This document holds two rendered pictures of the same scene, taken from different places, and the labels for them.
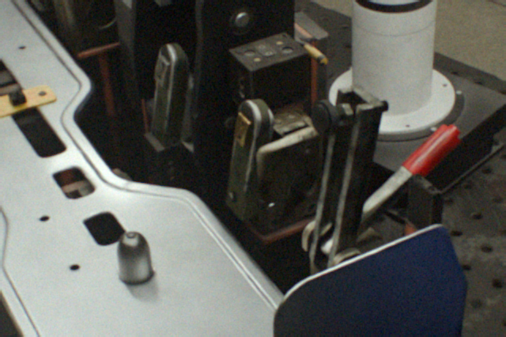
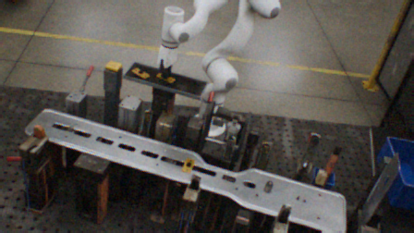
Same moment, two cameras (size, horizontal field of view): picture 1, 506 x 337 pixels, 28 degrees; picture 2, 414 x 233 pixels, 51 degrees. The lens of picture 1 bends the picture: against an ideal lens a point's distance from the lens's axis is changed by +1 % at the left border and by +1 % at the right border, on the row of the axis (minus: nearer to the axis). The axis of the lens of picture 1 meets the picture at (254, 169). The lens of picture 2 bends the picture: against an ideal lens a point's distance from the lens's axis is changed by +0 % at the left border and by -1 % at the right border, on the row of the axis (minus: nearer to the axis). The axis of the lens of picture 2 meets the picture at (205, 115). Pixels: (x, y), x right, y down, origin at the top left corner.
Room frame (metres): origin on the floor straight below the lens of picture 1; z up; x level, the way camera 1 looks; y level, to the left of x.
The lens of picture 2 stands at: (0.19, 1.35, 2.27)
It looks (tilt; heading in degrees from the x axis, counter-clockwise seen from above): 36 degrees down; 306
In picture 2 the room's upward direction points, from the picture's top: 12 degrees clockwise
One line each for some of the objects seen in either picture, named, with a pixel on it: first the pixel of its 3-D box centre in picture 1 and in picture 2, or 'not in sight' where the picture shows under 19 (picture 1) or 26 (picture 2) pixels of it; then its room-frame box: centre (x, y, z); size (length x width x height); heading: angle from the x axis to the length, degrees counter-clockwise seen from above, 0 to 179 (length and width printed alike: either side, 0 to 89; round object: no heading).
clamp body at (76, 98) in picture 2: not in sight; (77, 126); (1.60, 0.40, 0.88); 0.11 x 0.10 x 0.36; 118
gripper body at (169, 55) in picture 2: not in sight; (168, 53); (1.37, 0.08, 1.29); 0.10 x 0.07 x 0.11; 103
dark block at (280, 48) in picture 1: (272, 204); (245, 164); (0.90, -0.02, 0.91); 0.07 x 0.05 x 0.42; 118
